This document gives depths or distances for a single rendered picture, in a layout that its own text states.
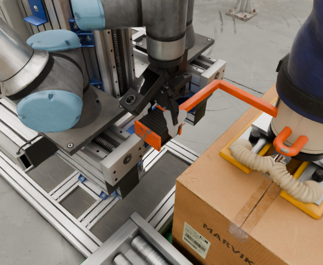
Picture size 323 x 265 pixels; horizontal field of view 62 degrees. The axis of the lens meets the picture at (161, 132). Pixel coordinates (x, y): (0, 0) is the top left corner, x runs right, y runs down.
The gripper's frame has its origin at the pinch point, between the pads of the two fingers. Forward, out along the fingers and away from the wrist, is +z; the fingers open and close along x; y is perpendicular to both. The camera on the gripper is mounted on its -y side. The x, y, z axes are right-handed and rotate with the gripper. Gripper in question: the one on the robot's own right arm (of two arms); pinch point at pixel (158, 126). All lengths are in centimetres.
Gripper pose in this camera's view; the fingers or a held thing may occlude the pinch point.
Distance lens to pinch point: 67.4
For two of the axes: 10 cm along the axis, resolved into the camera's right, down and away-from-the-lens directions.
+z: 0.0, 6.8, 7.3
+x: -7.3, -5.1, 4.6
